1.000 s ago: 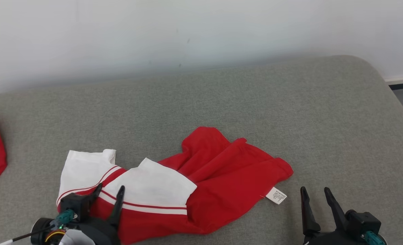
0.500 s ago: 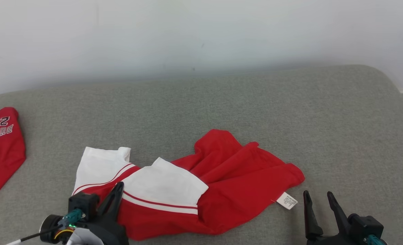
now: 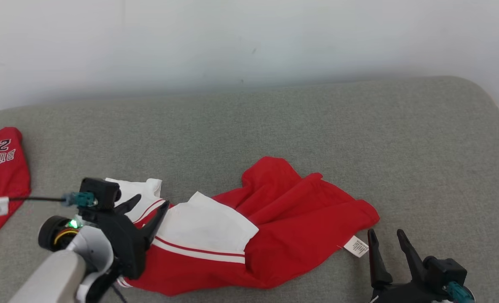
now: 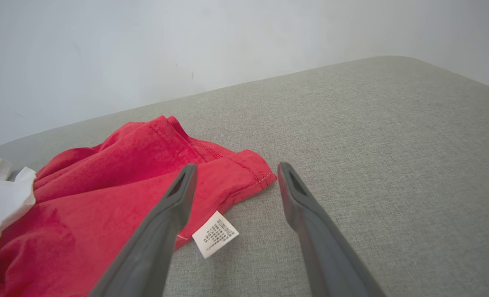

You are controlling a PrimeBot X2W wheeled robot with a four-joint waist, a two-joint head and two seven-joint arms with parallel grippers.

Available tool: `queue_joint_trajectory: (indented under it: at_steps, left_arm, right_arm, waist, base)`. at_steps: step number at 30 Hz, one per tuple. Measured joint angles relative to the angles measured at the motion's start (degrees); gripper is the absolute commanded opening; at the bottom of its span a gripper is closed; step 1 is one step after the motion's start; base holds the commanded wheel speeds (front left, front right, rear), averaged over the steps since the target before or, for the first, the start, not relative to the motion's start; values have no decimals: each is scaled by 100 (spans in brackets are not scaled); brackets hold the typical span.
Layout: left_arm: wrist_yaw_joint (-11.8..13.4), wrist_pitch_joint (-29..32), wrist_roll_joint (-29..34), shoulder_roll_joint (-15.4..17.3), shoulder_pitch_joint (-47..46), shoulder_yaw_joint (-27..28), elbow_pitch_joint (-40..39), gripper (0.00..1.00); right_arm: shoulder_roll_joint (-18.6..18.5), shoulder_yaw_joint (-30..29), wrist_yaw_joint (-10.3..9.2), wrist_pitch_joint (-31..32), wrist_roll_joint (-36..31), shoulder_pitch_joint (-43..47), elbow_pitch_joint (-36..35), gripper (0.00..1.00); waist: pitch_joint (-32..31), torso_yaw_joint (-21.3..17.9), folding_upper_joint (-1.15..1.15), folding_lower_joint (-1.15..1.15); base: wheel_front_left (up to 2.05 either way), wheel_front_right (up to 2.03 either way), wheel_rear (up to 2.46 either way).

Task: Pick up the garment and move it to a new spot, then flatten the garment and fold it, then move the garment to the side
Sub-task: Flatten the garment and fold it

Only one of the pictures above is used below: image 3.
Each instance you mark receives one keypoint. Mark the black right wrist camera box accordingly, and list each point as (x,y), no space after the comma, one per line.
(445,271)

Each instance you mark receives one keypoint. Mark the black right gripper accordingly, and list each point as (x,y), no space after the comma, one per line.
(409,294)

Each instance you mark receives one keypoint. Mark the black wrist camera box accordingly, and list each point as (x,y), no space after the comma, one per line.
(445,271)
(100,191)

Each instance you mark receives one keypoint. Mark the red Bulls shorts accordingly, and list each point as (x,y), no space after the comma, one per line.
(5,176)

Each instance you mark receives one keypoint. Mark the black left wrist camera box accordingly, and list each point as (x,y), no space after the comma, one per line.
(100,191)

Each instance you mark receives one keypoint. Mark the red basketball jersey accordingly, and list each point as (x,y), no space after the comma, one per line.
(300,210)

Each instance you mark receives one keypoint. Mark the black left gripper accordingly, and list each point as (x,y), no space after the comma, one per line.
(125,248)

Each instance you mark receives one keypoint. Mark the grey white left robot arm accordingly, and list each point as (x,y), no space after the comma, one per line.
(55,273)

